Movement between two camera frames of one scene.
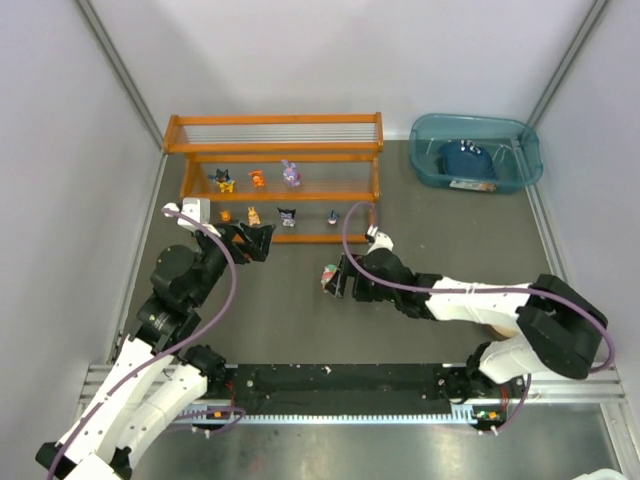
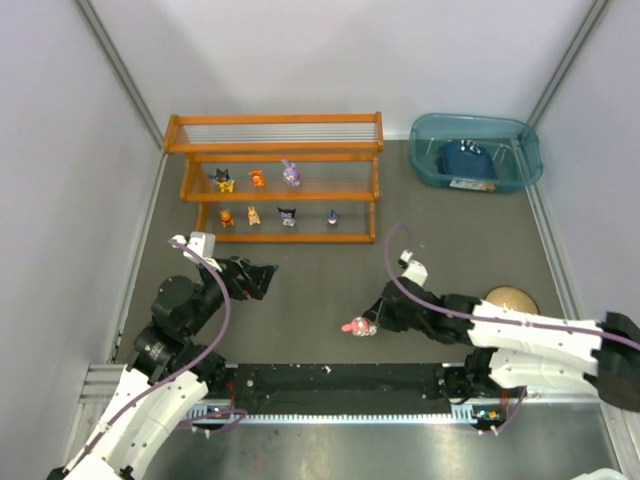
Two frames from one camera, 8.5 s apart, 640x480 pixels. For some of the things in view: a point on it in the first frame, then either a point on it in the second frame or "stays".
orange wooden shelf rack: [303, 178] stays
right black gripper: [347, 280] to [382, 314]
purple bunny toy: [291, 175] stays
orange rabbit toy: [253, 218] stays
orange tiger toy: [258, 179] stays
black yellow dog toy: [223, 180] stays
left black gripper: [239, 242] to [240, 279]
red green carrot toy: [327, 274] to [360, 326]
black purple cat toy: [288, 216] stays
